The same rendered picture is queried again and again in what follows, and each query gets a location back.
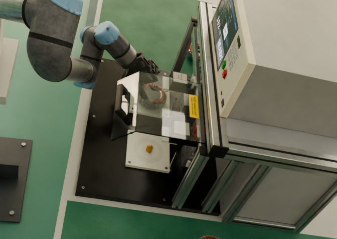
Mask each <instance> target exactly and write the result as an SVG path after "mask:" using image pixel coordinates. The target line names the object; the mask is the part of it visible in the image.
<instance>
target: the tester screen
mask: <svg viewBox="0 0 337 239"><path fill-rule="evenodd" d="M218 16H219V17H220V24H221V25H220V28H219V30H218V27H217V34H218V39H217V42H218V40H219V38H220V35H221V34H222V40H223V47H224V54H226V48H225V41H224V34H223V29H224V27H225V24H226V23H227V29H228V36H229V42H230V43H231V41H232V39H233V37H234V35H235V33H236V30H237V26H236V20H235V15H234V9H233V3H232V0H221V3H220V5H219V8H218V10H217V12H216V15H215V18H216V26H217V18H218ZM213 29H214V37H215V46H216V44H217V42H216V35H215V27H214V21H213ZM216 54H217V48H216ZM217 63H218V57H217ZM218 68H219V65H218Z"/></svg>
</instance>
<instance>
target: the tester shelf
mask: <svg viewBox="0 0 337 239"><path fill-rule="evenodd" d="M217 6H218V5H214V4H211V3H207V2H203V1H200V3H199V6H198V8H197V20H198V33H199V46H200V59H201V72H202V85H203V98H204V110H205V123H206V136H207V149H208V156H210V157H216V158H222V159H229V160H235V161H241V162H247V163H253V164H258V165H264V166H270V167H276V168H282V169H287V170H293V171H299V172H305V173H311V174H317V175H322V176H328V177H335V178H337V138H332V137H327V136H322V135H316V134H311V133H306V132H301V131H295V130H290V129H285V128H280V127H275V126H269V125H264V124H259V123H254V122H248V121H243V120H240V119H234V118H229V117H227V118H225V117H220V112H219V103H218V94H217V84H216V75H215V66H214V57H213V47H212V38H211V29H210V23H211V20H212V18H213V15H214V13H215V11H216V8H217Z"/></svg>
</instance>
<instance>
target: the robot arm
mask: <svg viewBox="0 0 337 239"><path fill-rule="evenodd" d="M82 8H83V0H0V19H4V20H9V21H13V22H18V23H23V24H25V25H26V27H27V28H28V29H30V31H29V35H28V39H27V54H28V58H29V61H30V64H31V66H32V68H33V69H34V71H35V72H36V73H37V74H38V75H39V76H40V77H41V78H43V79H44V80H46V81H50V82H60V81H63V80H70V81H74V85H75V86H78V87H81V88H85V89H90V90H92V89H93V88H94V86H95V83H96V81H97V75H98V71H99V68H100V64H101V60H102V56H103V52H104V50H106V51H107V52H108V53H109V54H110V55H111V56H112V57H113V58H114V60H115V61H116V62H117V63H118V64H119V65H120V66H122V67H123V68H124V69H125V71H124V73H123V75H122V76H121V78H120V80H121V79H123V78H125V77H128V76H130V75H132V74H134V73H137V72H139V71H140V72H145V73H150V74H155V75H158V74H159V73H160V71H158V67H157V65H156V64H155V63H154V62H153V60H152V59H148V60H146V59H145V57H144V56H143V54H144V53H143V52H142V51H139V52H136V50H135V49H134V48H133V47H132V46H131V45H130V43H129V42H128V41H127V40H126V39H125V37H124V36H123V35H122V34H121V32H120V31H119V29H118V28H117V27H116V26H115V25H114V24H113V23H112V22H110V21H105V22H102V23H100V24H99V25H98V26H87V27H85V28H84V29H83V30H82V31H81V33H80V39H81V42H82V44H83V47H82V51H81V54H80V58H76V57H73V56H71V52H72V48H73V44H74V40H75V36H76V32H77V28H78V24H79V21H80V17H81V15H82Z"/></svg>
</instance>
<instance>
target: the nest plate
mask: <svg viewBox="0 0 337 239"><path fill-rule="evenodd" d="M147 145H152V147H153V148H152V151H151V152H150V153H149V152H147V151H146V148H147ZM125 166H126V167H132V168H138V169H144V170H151V171H157V172H163V173H169V172H170V169H169V166H170V144H169V143H163V142H161V136H155V135H150V134H144V133H138V132H135V133H132V134H129V135H127V148H126V160H125Z"/></svg>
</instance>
